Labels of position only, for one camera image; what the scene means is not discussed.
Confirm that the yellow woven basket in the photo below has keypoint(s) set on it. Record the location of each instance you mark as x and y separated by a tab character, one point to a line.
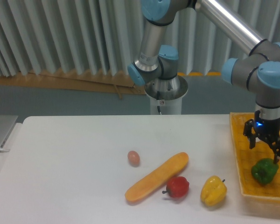
245	158

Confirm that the green bell pepper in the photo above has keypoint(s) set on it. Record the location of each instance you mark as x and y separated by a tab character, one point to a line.
264	171

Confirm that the orange baguette bread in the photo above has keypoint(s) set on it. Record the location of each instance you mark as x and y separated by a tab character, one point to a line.
158	177

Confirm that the red bell pepper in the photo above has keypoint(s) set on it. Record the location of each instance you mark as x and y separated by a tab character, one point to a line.
177	187

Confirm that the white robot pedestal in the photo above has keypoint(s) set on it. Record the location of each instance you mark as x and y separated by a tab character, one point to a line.
165	107

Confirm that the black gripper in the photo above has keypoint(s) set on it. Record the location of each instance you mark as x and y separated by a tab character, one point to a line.
265	130

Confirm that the brown egg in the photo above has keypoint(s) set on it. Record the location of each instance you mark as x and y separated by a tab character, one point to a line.
133	158

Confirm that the brown cardboard sheet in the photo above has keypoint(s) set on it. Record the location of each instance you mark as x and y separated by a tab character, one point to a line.
120	83

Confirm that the yellow bell pepper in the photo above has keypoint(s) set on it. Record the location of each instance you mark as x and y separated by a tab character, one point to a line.
214	191

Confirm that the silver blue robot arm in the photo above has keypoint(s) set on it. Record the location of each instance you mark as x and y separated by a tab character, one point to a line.
155	67

